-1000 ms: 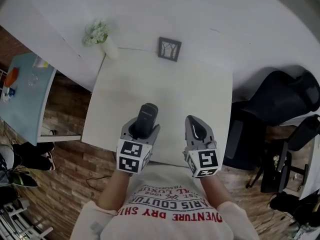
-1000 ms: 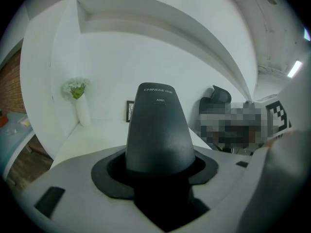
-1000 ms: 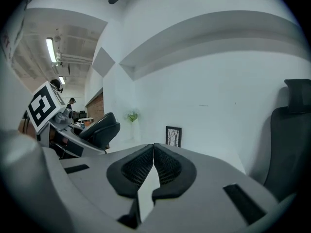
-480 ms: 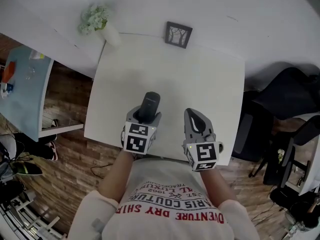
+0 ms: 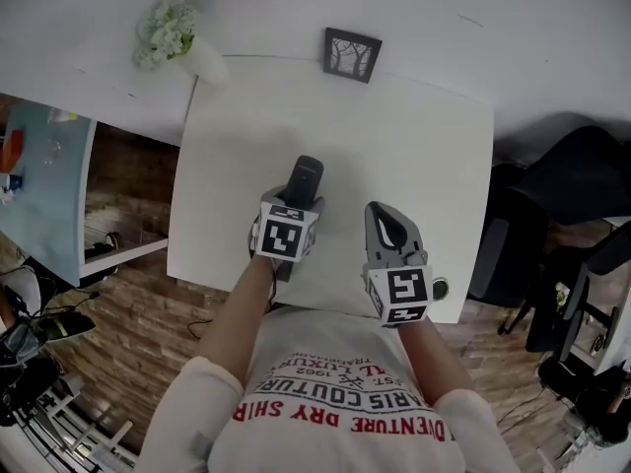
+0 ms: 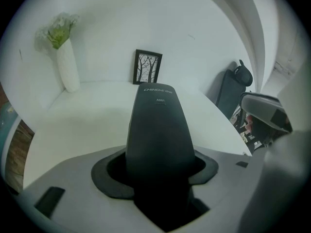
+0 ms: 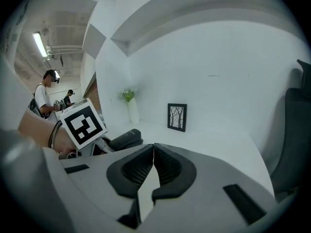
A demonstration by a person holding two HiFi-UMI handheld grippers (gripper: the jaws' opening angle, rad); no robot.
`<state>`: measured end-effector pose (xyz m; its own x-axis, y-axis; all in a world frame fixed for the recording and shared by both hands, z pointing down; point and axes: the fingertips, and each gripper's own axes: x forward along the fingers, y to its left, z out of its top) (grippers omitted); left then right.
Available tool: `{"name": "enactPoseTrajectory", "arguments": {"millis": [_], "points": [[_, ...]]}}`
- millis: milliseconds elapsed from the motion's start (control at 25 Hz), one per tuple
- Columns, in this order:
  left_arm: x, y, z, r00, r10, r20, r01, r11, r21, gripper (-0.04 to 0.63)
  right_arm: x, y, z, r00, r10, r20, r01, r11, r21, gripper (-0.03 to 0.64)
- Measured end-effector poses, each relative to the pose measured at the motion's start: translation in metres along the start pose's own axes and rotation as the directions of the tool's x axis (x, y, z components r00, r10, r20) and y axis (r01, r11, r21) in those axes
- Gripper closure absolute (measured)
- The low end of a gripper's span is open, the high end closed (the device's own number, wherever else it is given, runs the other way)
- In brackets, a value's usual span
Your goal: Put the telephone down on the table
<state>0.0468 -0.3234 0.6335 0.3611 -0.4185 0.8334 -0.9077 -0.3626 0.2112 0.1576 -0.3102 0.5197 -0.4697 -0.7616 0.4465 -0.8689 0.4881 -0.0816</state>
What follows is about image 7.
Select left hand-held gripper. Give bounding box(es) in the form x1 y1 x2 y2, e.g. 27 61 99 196
59 98 116 158

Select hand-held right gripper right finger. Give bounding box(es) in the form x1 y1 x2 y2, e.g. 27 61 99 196
138 143 276 228

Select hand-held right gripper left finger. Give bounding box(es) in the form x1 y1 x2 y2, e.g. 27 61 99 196
59 143 155 229

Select black handheld device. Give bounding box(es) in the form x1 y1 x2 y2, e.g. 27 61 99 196
108 128 144 152

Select person's left forearm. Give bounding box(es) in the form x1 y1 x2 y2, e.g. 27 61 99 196
17 109 77 155

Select white desk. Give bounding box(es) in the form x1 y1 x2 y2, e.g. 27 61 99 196
101 119 276 198

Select tall black office chair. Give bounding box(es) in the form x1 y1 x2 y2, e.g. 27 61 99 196
269 59 311 201

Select black wrist band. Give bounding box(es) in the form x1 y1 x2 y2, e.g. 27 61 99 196
48 120 63 149

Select white ceiling pipes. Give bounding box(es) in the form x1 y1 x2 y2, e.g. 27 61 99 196
45 42 84 60

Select ceiling tube light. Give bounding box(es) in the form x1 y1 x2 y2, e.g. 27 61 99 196
32 32 49 58

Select black picture frame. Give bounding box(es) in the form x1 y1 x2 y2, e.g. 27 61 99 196
167 103 188 133

